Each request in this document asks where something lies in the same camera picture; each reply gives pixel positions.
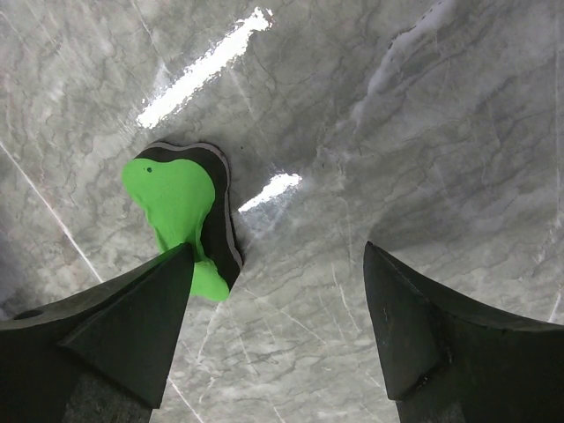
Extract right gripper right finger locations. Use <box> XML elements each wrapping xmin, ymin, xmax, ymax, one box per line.
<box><xmin>363</xmin><ymin>243</ymin><xmax>563</xmax><ymax>422</ymax></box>

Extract green whiteboard eraser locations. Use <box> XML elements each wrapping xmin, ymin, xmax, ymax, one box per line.
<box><xmin>122</xmin><ymin>140</ymin><xmax>243</xmax><ymax>302</ymax></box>

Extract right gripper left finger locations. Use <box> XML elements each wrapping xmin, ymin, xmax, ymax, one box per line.
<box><xmin>1</xmin><ymin>244</ymin><xmax>195</xmax><ymax>422</ymax></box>

